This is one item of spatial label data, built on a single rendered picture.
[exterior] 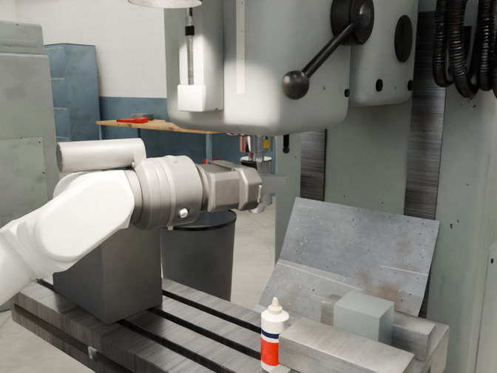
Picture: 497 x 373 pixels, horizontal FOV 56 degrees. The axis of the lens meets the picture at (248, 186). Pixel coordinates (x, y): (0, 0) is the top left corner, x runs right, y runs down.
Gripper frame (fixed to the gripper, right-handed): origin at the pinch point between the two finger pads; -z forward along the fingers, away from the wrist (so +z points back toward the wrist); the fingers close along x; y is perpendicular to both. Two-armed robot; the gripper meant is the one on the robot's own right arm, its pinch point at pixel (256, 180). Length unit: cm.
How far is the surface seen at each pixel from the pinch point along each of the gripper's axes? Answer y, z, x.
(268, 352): 24.4, 0.7, -4.8
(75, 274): 21.4, 18.9, 32.3
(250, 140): -6.1, 2.0, -1.4
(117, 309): 25.5, 14.3, 22.1
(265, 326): 20.5, 0.9, -4.3
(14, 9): -162, -102, 986
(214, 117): -9.4, 8.5, -3.0
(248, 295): 122, -122, 186
